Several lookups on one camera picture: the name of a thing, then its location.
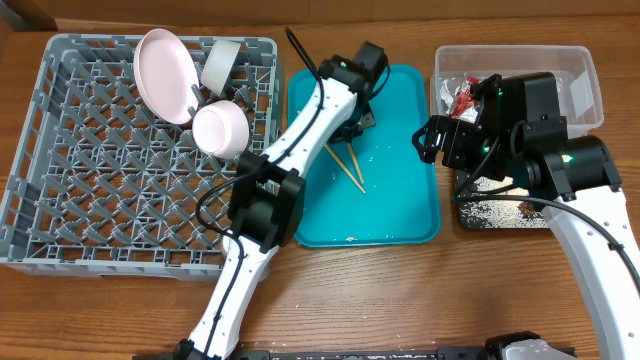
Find wooden chopstick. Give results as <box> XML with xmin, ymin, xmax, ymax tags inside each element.
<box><xmin>324</xmin><ymin>144</ymin><xmax>366</xmax><ymax>194</ymax></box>
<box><xmin>347</xmin><ymin>142</ymin><xmax>364</xmax><ymax>185</ymax></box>

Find grey bowl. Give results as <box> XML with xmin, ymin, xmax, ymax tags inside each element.
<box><xmin>200</xmin><ymin>40</ymin><xmax>241</xmax><ymax>96</ymax></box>

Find red snack wrapper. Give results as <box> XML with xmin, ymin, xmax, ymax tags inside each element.
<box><xmin>449</xmin><ymin>77</ymin><xmax>479</xmax><ymax>122</ymax></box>

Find clear plastic bin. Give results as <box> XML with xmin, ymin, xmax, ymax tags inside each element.
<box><xmin>429</xmin><ymin>45</ymin><xmax>604</xmax><ymax>138</ymax></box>

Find rice and food leftovers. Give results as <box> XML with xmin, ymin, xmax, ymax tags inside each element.
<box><xmin>459</xmin><ymin>179</ymin><xmax>546</xmax><ymax>229</ymax></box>

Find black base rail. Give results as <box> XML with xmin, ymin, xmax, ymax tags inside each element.
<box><xmin>132</xmin><ymin>342</ymin><xmax>576</xmax><ymax>360</ymax></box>

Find teal plastic tray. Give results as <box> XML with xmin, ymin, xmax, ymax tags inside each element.
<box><xmin>295</xmin><ymin>65</ymin><xmax>441</xmax><ymax>248</ymax></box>

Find pink bowl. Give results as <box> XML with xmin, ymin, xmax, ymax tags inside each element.
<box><xmin>192</xmin><ymin>100</ymin><xmax>249</xmax><ymax>160</ymax></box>

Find black waste tray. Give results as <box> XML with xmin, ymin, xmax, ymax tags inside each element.
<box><xmin>454</xmin><ymin>174</ymin><xmax>551</xmax><ymax>231</ymax></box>

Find grey plastic dishwasher rack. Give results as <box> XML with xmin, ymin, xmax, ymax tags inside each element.
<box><xmin>1</xmin><ymin>34</ymin><xmax>282</xmax><ymax>281</ymax></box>

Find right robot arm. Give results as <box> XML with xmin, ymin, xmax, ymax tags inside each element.
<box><xmin>411</xmin><ymin>112</ymin><xmax>639</xmax><ymax>359</ymax></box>

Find large pink plate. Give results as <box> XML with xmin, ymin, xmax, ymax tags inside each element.
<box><xmin>133</xmin><ymin>28</ymin><xmax>199</xmax><ymax>125</ymax></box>

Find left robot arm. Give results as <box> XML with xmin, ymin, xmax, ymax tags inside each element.
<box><xmin>172</xmin><ymin>56</ymin><xmax>389</xmax><ymax>359</ymax></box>

